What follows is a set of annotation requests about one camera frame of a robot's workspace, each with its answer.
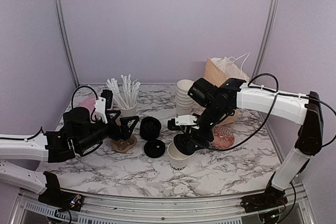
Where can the white paper coffee cup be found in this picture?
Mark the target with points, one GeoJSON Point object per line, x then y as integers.
{"type": "Point", "coordinates": [178, 160]}

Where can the right aluminium frame post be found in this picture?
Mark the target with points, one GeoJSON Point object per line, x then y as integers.
{"type": "Point", "coordinates": [270, 20]}

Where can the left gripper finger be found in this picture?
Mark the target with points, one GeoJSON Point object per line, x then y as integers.
{"type": "Point", "coordinates": [112, 116]}
{"type": "Point", "coordinates": [127, 125]}

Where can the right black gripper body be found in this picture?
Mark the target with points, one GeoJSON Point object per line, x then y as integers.
{"type": "Point", "coordinates": [214, 114]}

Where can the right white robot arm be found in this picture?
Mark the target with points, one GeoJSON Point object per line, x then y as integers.
{"type": "Point", "coordinates": [233, 94]}

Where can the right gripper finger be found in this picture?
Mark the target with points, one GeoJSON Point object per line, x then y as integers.
{"type": "Point", "coordinates": [200, 145]}
{"type": "Point", "coordinates": [185, 142]}

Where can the aluminium frame post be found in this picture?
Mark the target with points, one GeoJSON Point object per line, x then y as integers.
{"type": "Point", "coordinates": [270, 20]}
{"type": "Point", "coordinates": [65, 41]}

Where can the stack of white cups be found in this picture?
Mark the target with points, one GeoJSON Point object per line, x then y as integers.
{"type": "Point", "coordinates": [184, 103]}

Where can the pink plate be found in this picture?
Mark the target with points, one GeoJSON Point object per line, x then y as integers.
{"type": "Point", "coordinates": [89, 103]}

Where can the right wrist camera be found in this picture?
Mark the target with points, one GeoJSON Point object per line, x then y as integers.
{"type": "Point", "coordinates": [182, 122]}

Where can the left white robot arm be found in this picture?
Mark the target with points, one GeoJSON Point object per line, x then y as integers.
{"type": "Point", "coordinates": [50, 146]}

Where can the aluminium front rail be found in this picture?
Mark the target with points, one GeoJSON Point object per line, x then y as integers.
{"type": "Point", "coordinates": [97, 208]}

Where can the brown paper bag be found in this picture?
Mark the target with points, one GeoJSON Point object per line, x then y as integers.
{"type": "Point", "coordinates": [218, 70]}

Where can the red patterned bowl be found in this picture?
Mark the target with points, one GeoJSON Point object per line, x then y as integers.
{"type": "Point", "coordinates": [223, 138]}

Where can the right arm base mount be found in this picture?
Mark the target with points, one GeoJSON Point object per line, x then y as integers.
{"type": "Point", "coordinates": [270, 198]}

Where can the brown cardboard cup carrier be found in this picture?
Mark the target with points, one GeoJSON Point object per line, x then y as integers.
{"type": "Point", "coordinates": [119, 145]}

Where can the stack of black lids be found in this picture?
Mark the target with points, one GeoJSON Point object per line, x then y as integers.
{"type": "Point", "coordinates": [150, 128]}

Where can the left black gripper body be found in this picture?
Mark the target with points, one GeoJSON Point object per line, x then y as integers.
{"type": "Point", "coordinates": [86, 143]}

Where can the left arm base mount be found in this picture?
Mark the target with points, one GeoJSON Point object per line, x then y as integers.
{"type": "Point", "coordinates": [54, 196]}

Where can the left aluminium frame post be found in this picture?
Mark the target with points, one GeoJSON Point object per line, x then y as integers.
{"type": "Point", "coordinates": [65, 41]}

